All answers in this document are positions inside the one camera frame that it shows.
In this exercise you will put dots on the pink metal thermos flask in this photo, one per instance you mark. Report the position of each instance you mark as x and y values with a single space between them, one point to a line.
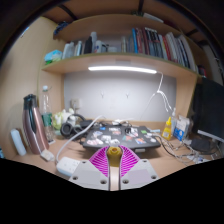
35 133

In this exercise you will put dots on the grey laptop stand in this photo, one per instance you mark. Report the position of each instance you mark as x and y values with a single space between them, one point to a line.
140 150

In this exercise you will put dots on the sticker-covered black laptop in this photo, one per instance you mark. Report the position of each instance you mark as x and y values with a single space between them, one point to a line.
133 138

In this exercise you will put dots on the black monitor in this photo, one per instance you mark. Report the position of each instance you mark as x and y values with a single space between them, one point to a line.
210 110

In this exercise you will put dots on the blue and white packet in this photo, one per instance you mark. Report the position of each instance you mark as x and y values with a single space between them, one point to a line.
181 130

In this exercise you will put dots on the yellow charger block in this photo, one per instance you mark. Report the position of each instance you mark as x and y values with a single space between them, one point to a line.
114 156

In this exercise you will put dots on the white wall socket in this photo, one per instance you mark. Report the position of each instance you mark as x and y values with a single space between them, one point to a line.
75 104

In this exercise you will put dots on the white power strip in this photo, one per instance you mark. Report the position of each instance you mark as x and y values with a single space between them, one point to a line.
68 166

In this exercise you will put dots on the green and white plush toy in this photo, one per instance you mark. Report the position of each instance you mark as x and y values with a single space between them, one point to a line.
59 118

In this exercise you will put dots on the clear plastic water bottle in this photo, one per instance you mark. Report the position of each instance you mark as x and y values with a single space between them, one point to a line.
47 120

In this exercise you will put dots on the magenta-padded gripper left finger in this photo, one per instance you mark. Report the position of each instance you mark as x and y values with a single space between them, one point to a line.
88 175

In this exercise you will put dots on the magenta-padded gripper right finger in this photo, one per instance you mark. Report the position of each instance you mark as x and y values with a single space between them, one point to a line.
140 173

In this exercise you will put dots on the yellow squeeze bottle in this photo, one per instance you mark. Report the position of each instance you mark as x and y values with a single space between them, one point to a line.
166 131

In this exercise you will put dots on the wooden shelf unit with books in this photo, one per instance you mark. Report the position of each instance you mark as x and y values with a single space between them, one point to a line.
150 43

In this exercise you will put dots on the clear pump bottle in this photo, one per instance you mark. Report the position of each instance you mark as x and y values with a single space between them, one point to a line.
174 116

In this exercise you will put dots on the white cylinder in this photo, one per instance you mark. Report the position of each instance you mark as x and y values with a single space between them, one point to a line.
18 142

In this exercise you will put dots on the white LED light bar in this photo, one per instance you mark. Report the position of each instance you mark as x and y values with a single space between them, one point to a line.
121 69

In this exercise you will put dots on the black headphones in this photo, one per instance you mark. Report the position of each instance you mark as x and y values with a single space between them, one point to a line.
66 129

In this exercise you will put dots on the small wall hook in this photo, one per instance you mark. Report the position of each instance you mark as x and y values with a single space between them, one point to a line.
103 95
127 96

